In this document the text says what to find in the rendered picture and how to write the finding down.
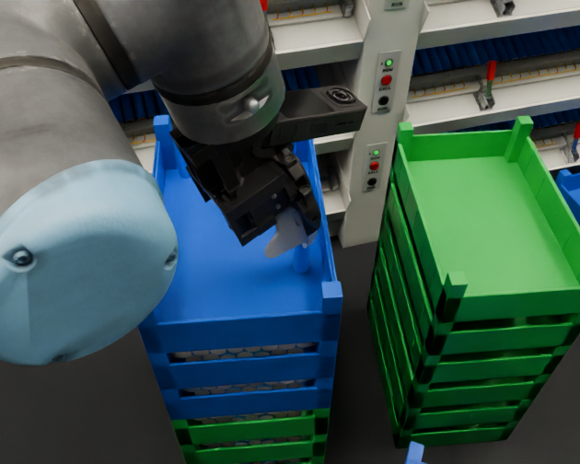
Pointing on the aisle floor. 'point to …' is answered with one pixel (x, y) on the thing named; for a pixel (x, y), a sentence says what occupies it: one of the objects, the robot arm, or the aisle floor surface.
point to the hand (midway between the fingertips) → (302, 228)
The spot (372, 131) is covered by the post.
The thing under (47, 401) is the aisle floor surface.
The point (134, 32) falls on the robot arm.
